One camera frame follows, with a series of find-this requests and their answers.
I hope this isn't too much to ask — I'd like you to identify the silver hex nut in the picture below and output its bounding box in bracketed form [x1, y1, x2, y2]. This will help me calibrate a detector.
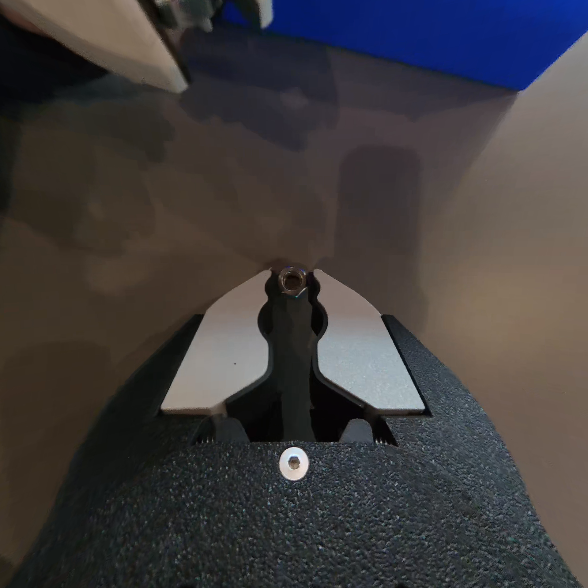
[277, 268, 307, 298]

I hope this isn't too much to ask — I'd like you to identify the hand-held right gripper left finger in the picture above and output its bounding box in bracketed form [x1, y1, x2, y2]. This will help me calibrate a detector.
[162, 269, 277, 415]

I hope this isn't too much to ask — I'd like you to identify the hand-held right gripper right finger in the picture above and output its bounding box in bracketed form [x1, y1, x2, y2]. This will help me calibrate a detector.
[312, 269, 426, 413]

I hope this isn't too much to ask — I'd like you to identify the blue plastic bin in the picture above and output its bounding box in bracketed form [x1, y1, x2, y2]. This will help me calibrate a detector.
[220, 0, 588, 91]

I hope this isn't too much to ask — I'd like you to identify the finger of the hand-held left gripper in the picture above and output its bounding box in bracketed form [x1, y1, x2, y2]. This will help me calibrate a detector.
[0, 0, 192, 94]
[238, 0, 275, 29]

